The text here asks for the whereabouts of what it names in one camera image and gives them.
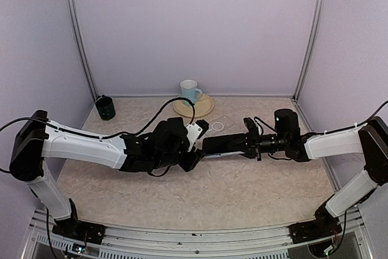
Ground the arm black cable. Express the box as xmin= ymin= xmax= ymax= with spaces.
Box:
xmin=254 ymin=100 xmax=388 ymax=135
xmin=0 ymin=96 xmax=196 ymax=175

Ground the lilac phone case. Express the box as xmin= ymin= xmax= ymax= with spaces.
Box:
xmin=203 ymin=151 xmax=244 ymax=159

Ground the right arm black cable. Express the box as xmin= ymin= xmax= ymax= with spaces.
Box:
xmin=254 ymin=100 xmax=388 ymax=135

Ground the aluminium front rail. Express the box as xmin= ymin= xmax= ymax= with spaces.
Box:
xmin=18 ymin=208 xmax=376 ymax=258

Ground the right aluminium corner post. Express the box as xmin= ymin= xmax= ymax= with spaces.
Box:
xmin=292 ymin=0 xmax=330 ymax=102

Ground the black smartphone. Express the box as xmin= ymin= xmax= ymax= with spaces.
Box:
xmin=202 ymin=135 xmax=247 ymax=154

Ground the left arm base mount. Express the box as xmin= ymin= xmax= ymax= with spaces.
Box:
xmin=52 ymin=218 xmax=105 ymax=245

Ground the left aluminium corner post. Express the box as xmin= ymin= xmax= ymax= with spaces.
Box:
xmin=59 ymin=0 xmax=99 ymax=99

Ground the cream round plate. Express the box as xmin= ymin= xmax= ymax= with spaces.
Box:
xmin=173 ymin=93 xmax=214 ymax=118

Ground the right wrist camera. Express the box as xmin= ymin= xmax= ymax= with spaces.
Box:
xmin=243 ymin=117 xmax=263 ymax=135

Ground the light blue ceramic mug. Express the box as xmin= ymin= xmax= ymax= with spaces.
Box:
xmin=179 ymin=79 xmax=203 ymax=104

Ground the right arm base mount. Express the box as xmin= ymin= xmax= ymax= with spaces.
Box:
xmin=289 ymin=209 xmax=343 ymax=244

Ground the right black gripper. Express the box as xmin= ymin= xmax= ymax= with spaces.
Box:
xmin=229 ymin=126 xmax=289 ymax=160

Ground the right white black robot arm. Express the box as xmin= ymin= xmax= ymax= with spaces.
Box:
xmin=222 ymin=109 xmax=387 ymax=237

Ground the aluminium corner post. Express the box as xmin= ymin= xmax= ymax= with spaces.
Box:
xmin=59 ymin=0 xmax=99 ymax=99
xmin=292 ymin=0 xmax=330 ymax=102

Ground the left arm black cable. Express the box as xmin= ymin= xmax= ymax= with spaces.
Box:
xmin=0 ymin=96 xmax=196 ymax=175

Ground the clear case with white ring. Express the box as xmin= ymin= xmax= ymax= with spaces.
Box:
xmin=206 ymin=115 xmax=233 ymax=136

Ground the dark green mug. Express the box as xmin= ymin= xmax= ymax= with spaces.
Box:
xmin=95 ymin=95 xmax=116 ymax=121

